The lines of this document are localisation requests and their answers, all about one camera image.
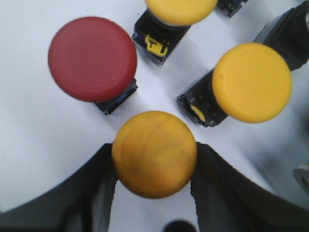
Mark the yellow mushroom push button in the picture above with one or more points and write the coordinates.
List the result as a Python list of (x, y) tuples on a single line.
[(165, 22), (154, 154), (251, 83)]

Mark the red mushroom push button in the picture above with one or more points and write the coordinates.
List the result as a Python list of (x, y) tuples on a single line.
[(94, 60)]

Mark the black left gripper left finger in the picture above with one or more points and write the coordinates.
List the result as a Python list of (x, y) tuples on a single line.
[(81, 203)]

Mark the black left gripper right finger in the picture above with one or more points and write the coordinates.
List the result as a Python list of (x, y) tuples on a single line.
[(227, 201)]

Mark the black switch block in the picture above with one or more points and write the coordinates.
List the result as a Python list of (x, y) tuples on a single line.
[(230, 7), (288, 34)]

